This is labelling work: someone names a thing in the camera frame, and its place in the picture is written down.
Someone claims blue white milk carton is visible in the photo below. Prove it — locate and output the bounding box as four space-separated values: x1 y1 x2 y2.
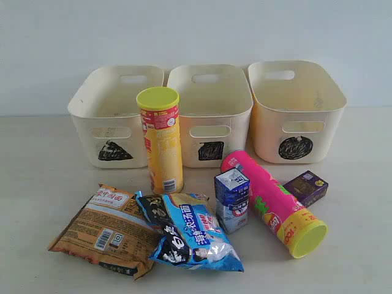
214 168 250 234

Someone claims yellow chips can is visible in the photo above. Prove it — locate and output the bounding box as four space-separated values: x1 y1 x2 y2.
136 86 184 194

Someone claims small purple box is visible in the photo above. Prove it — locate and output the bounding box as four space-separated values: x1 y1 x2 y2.
283 170 328 208

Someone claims cream bin square mark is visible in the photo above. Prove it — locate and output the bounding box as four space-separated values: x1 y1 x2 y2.
167 64 254 168

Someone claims cream bin triangle mark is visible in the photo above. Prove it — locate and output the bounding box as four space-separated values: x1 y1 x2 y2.
67 66 164 168

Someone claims orange noodle packet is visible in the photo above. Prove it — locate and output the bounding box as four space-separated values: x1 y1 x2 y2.
48 184 159 279

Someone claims blue noodle packet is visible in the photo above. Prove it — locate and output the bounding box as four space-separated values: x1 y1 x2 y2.
135 191 244 272

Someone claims cream bin circle mark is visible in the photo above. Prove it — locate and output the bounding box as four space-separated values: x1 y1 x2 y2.
247 61 347 164

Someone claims pink chips can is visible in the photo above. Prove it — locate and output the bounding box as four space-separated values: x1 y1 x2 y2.
220 150 328 258

